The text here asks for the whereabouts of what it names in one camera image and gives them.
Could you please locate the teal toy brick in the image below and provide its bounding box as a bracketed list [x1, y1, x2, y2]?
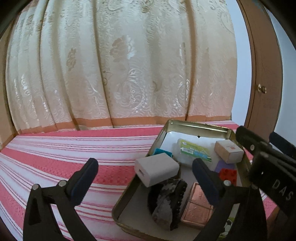
[152, 148, 173, 158]

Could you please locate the green football toy brick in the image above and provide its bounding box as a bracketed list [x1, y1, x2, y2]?
[219, 217, 234, 239]

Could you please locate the gold metal tin tray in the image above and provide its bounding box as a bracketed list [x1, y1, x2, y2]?
[112, 120, 238, 240]

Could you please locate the green floss pick box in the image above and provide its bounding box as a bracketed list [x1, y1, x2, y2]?
[172, 138, 212, 166]

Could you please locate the pink striped tablecloth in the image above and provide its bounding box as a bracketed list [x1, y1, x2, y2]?
[0, 120, 280, 241]

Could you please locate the purple foam block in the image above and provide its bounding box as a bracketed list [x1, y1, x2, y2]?
[214, 160, 235, 173]

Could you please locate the white card box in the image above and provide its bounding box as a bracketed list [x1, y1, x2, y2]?
[214, 140, 244, 164]

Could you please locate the rose gold compact case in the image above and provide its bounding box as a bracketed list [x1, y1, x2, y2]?
[181, 182, 214, 229]

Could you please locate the cream floral curtain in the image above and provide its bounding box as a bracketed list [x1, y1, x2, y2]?
[3, 1, 237, 134]

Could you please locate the red toy brick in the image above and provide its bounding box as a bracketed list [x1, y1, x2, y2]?
[218, 168, 237, 186]

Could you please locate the white charger plug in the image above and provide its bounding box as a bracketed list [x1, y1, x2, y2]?
[134, 153, 180, 188]

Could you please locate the brass door knob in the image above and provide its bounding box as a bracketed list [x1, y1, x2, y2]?
[257, 84, 267, 94]

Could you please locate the brown wooden door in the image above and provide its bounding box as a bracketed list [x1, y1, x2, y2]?
[237, 1, 283, 140]

